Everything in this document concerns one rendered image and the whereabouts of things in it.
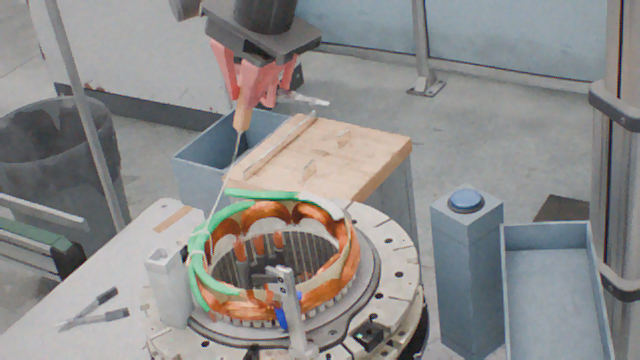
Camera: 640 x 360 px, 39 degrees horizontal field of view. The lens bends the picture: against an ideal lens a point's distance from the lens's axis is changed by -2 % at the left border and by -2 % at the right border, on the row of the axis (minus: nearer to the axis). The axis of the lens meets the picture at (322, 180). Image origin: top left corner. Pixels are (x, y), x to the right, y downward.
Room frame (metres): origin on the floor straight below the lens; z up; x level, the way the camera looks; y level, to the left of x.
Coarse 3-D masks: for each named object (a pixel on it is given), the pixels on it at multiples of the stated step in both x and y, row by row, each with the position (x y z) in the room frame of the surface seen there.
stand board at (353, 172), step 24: (264, 144) 1.17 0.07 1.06; (312, 144) 1.15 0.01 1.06; (336, 144) 1.14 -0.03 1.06; (360, 144) 1.12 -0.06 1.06; (384, 144) 1.11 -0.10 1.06; (408, 144) 1.11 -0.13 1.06; (240, 168) 1.11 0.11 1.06; (264, 168) 1.10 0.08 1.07; (288, 168) 1.09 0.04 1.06; (336, 168) 1.07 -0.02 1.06; (360, 168) 1.06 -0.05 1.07; (384, 168) 1.06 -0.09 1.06; (312, 192) 1.02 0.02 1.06; (336, 192) 1.01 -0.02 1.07; (360, 192) 1.01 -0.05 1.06
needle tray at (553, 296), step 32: (512, 224) 0.88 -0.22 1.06; (544, 224) 0.87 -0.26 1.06; (576, 224) 0.87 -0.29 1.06; (512, 256) 0.87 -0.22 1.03; (544, 256) 0.86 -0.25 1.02; (576, 256) 0.85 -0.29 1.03; (512, 288) 0.81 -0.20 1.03; (544, 288) 0.80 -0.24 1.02; (576, 288) 0.79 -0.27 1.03; (512, 320) 0.76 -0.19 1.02; (544, 320) 0.75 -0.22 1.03; (576, 320) 0.74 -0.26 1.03; (512, 352) 0.71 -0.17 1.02; (544, 352) 0.70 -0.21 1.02; (576, 352) 0.69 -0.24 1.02; (608, 352) 0.66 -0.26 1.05
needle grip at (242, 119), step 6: (240, 90) 0.81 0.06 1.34; (240, 96) 0.81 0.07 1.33; (240, 102) 0.81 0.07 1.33; (240, 108) 0.81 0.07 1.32; (240, 114) 0.81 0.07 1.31; (246, 114) 0.81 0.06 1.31; (234, 120) 0.82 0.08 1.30; (240, 120) 0.81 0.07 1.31; (246, 120) 0.81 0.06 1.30; (234, 126) 0.81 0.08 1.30; (240, 126) 0.81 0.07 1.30; (246, 126) 0.81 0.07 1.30
